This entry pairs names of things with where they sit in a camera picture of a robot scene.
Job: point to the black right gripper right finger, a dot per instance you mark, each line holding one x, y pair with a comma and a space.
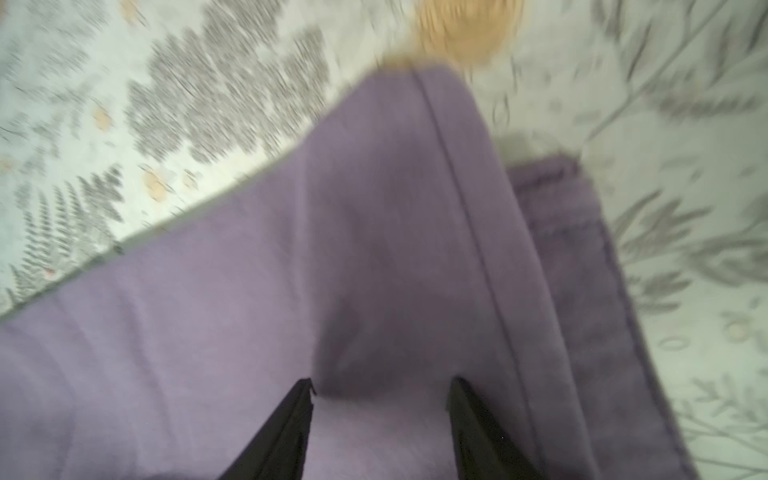
482, 449

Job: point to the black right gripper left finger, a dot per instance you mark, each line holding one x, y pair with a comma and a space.
278, 449

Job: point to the purple long pants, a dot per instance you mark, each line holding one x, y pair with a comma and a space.
390, 259

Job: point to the floral patterned tablecloth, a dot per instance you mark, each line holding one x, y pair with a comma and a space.
117, 116

